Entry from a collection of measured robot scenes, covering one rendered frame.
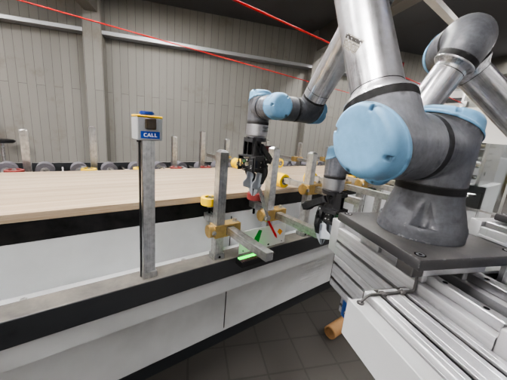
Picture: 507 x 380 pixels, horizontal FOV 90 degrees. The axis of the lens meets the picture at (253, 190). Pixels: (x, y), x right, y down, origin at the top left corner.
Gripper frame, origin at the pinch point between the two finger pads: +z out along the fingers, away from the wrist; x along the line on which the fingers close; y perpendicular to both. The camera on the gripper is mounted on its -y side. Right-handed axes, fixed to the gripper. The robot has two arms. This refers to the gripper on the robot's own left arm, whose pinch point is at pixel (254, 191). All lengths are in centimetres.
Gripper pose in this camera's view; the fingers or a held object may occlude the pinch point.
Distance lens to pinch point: 94.0
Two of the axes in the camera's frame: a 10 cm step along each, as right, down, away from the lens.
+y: -5.4, 1.4, -8.3
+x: 8.4, 1.9, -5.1
